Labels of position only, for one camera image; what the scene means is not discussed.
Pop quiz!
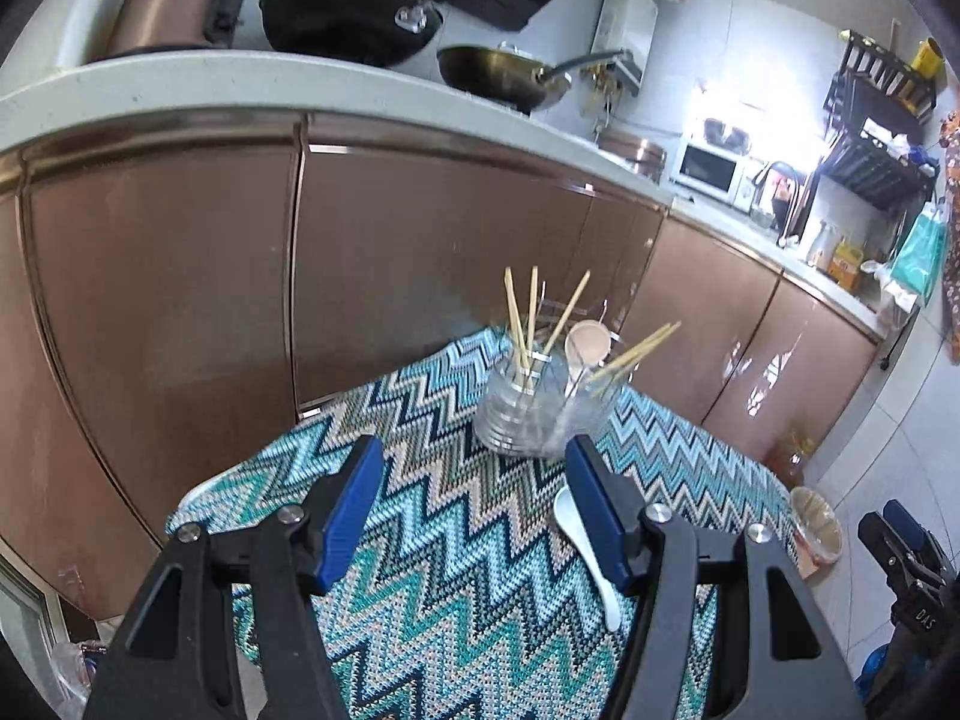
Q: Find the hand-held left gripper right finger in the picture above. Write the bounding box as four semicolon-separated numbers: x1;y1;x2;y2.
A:
564;435;871;720

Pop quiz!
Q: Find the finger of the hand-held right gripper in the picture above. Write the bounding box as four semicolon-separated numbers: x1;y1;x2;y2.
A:
857;501;960;650

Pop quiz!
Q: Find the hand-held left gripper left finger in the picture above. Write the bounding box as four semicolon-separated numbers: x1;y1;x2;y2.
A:
82;435;387;720

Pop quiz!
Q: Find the white ceramic spoon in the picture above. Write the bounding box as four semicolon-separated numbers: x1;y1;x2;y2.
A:
553;485;624;633

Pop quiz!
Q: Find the clear glass jar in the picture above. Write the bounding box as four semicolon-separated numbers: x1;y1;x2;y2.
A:
473;325;625;460

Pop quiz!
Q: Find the beige wooden spoon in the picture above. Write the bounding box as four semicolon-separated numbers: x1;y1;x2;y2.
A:
562;319;611;421

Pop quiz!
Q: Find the small waste bin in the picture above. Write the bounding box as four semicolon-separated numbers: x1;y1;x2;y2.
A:
788;485;846;565

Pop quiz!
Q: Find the zigzag patterned tablecloth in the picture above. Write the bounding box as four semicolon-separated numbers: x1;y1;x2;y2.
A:
163;325;797;720

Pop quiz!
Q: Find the blue shoe cover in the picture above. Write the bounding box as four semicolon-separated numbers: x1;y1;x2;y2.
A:
855;649;901;717

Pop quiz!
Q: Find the cooking oil bottle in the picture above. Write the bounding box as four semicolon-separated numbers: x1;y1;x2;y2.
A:
771;430;820;490

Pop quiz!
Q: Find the brown kitchen base cabinet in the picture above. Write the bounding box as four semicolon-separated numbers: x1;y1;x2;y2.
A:
0;111;880;616

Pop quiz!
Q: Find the yellow bottle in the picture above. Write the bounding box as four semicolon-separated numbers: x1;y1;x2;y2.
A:
827;235;869;291

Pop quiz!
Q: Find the teal plastic bag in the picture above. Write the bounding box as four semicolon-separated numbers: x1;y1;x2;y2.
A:
887;208;949;299

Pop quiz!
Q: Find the orange floral cloth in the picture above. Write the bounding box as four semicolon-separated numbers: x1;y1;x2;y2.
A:
941;111;960;365

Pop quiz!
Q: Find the stainless steel pot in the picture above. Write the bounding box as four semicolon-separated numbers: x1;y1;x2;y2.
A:
595;126;670;182

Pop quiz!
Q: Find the white microwave oven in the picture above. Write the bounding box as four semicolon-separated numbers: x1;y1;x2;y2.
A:
673;137;749;197

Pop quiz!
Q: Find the kitchen faucet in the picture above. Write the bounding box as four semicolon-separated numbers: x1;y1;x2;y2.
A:
752;160;809;239

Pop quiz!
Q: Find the black dish rack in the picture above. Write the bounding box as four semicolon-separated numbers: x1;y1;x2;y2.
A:
820;28;944;212

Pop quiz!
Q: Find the white stone countertop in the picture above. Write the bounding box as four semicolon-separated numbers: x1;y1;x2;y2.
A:
0;49;912;342

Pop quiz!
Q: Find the golden wok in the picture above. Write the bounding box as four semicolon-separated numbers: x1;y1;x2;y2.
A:
436;43;632;113

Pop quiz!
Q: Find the white water heater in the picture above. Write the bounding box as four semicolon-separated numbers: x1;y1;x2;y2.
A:
591;0;662;70

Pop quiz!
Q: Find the black wok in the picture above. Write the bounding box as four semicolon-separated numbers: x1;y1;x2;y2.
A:
258;0;445;70

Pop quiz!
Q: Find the yellow can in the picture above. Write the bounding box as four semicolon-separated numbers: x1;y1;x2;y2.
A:
910;36;947;81

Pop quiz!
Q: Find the large copper coloured appliance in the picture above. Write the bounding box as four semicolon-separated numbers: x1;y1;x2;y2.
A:
103;0;257;62

